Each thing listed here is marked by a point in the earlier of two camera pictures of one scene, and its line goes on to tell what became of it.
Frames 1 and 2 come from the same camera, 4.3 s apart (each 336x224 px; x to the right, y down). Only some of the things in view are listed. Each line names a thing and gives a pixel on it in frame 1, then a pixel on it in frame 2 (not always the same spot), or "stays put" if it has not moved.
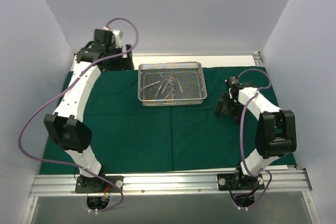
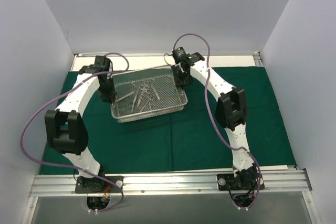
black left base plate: [99, 184] stays put
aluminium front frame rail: [170, 184] stays put
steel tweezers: [159, 82] -> [124, 96]
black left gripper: [122, 63] -> [107, 95]
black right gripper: [226, 102] -> [182, 81]
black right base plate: [237, 181] stays put
